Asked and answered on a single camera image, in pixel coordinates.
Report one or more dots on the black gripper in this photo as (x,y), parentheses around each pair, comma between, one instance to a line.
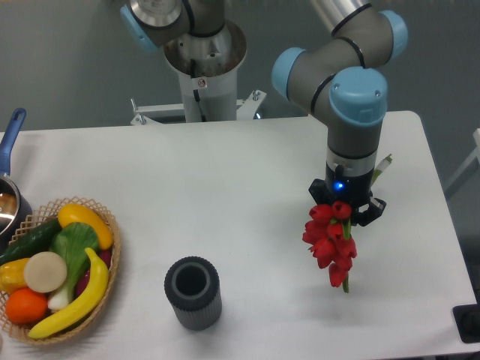
(352,189)

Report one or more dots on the red tulip bouquet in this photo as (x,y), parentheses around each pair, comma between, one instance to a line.
(329,234)

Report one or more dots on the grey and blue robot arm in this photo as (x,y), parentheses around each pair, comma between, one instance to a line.
(339,84)

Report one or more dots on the black device at table edge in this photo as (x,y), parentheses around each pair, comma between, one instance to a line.
(467,321)

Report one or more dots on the dark grey ribbed vase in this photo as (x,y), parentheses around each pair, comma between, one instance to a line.
(193,288)

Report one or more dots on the dark red vegetable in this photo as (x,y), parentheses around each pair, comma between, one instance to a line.
(106,257)

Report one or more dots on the green bok choy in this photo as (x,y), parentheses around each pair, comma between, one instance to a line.
(70,245)

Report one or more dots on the yellow banana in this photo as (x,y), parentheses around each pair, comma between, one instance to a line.
(81,306)

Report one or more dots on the beige round slice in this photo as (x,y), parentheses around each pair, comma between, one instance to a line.
(45,272)

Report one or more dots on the green cucumber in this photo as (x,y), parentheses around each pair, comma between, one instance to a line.
(37,240)

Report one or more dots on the orange fruit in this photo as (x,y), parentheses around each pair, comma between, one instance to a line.
(26,306)

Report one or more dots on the yellow bell pepper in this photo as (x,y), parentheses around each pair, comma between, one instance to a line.
(12,277)

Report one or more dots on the white frame at right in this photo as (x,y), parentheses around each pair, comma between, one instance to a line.
(465,171)

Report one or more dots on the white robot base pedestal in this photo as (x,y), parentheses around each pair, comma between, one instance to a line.
(207,74)

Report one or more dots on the blue handled saucepan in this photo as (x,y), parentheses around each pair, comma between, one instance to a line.
(14,207)

